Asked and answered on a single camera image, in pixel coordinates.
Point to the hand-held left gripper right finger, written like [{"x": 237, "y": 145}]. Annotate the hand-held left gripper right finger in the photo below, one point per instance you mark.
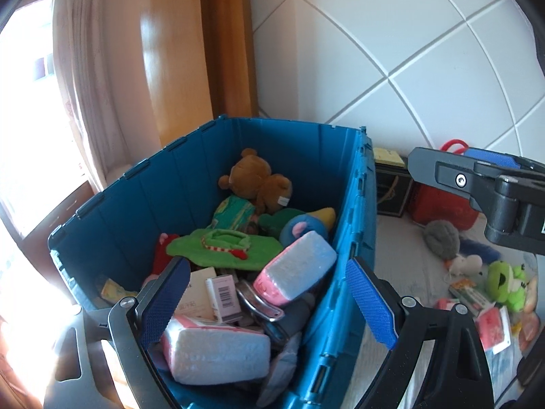
[{"x": 370, "y": 302}]

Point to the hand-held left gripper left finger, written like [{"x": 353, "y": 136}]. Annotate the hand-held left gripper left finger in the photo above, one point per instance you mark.
[{"x": 166, "y": 302}]

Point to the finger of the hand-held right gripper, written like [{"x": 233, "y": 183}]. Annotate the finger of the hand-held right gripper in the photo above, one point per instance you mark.
[
  {"x": 443, "y": 172},
  {"x": 489, "y": 157}
]

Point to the blue plastic crate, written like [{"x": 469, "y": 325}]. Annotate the blue plastic crate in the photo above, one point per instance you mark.
[{"x": 149, "y": 187}]

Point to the white card box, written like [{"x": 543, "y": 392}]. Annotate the white card box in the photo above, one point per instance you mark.
[{"x": 198, "y": 289}]

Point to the red bear-embossed case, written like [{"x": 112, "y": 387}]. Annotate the red bear-embossed case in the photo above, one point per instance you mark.
[{"x": 443, "y": 208}]

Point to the red plush toy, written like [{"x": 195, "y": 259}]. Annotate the red plush toy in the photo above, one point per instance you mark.
[{"x": 164, "y": 255}]

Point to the dark brown wooden box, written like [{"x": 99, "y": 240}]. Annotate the dark brown wooden box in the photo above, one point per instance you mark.
[{"x": 398, "y": 196}]

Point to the yellow packet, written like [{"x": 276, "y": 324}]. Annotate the yellow packet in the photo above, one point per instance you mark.
[{"x": 115, "y": 292}]

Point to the small white barcode box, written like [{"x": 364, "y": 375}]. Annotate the small white barcode box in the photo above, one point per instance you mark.
[{"x": 223, "y": 298}]

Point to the yellow sticky note pad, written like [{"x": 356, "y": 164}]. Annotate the yellow sticky note pad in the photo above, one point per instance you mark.
[{"x": 387, "y": 156}]

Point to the green flat plush toy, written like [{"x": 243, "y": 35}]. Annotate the green flat plush toy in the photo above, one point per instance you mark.
[{"x": 191, "y": 247}]

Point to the green frog plush toy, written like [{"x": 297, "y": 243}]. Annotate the green frog plush toy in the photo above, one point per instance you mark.
[{"x": 502, "y": 281}]

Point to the grey plush toy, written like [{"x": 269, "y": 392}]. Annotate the grey plush toy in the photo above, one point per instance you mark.
[{"x": 443, "y": 238}]

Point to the small pink packet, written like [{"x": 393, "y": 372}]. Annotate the small pink packet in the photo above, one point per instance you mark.
[{"x": 445, "y": 303}]

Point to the dark grey pouch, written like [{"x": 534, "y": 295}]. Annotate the dark grey pouch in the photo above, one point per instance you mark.
[{"x": 293, "y": 319}]

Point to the white plush toy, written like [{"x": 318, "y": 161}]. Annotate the white plush toy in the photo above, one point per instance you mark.
[{"x": 464, "y": 264}]

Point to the green medicine box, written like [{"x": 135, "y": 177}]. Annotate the green medicine box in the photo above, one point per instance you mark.
[{"x": 472, "y": 296}]

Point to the metal nail clipper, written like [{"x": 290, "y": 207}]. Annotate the metal nail clipper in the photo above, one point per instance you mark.
[{"x": 259, "y": 306}]

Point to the blue round plush toy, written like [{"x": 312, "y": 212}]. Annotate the blue round plush toy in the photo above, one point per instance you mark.
[{"x": 315, "y": 226}]

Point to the yellow plush piece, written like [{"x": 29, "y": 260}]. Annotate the yellow plush piece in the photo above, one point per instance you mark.
[{"x": 323, "y": 215}]

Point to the orange pink soft toy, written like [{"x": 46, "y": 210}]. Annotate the orange pink soft toy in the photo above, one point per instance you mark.
[{"x": 530, "y": 328}]

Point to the large pink tissue pack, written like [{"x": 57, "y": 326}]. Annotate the large pink tissue pack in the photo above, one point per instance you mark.
[{"x": 491, "y": 326}]

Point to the green patterned packet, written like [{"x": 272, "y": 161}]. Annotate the green patterned packet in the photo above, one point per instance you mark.
[{"x": 232, "y": 215}]

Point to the grey plastic bag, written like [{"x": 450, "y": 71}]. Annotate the grey plastic bag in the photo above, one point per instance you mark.
[{"x": 281, "y": 370}]

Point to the dark green plush toy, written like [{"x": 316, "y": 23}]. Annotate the dark green plush toy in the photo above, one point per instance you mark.
[{"x": 276, "y": 219}]

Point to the brown teddy bear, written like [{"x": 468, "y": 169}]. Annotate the brown teddy bear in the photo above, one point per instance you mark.
[{"x": 264, "y": 187}]

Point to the pink curtain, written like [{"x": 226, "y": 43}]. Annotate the pink curtain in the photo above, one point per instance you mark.
[{"x": 93, "y": 72}]

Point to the wooden door frame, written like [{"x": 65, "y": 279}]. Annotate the wooden door frame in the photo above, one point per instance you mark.
[{"x": 179, "y": 51}]

